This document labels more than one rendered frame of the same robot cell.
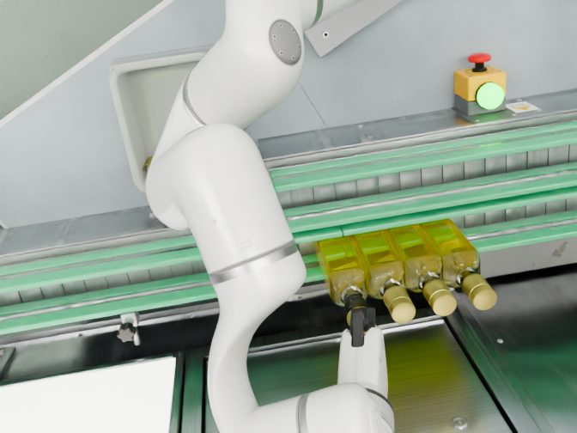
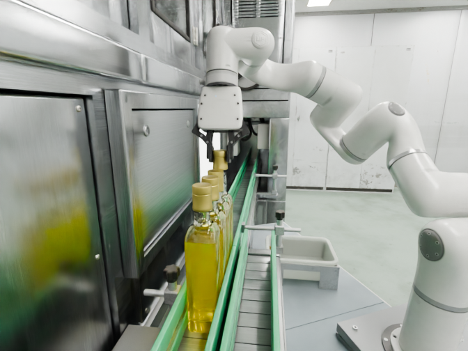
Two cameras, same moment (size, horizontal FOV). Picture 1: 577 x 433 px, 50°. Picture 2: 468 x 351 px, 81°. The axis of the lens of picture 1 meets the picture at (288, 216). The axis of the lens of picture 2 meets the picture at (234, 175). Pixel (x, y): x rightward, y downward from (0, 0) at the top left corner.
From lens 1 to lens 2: 0.99 m
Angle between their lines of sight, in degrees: 77
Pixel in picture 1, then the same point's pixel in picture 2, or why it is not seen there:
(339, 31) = (359, 338)
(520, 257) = not seen: outside the picture
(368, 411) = (268, 35)
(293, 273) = (317, 65)
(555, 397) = (78, 174)
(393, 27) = not seen: outside the picture
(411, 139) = (281, 325)
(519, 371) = (92, 210)
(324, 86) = (311, 335)
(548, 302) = not seen: outside the picture
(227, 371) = (280, 66)
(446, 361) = (145, 196)
